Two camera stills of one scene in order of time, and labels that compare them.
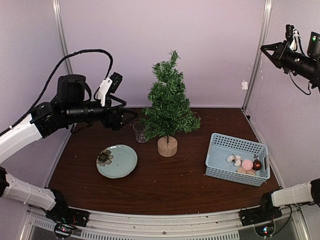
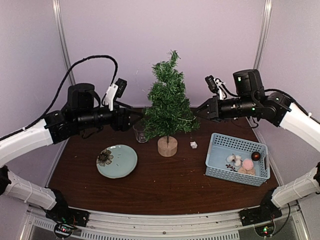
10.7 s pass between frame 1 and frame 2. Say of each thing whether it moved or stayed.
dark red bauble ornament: moved
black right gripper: moved
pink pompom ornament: stayed
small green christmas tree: stayed
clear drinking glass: stayed
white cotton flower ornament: stayed
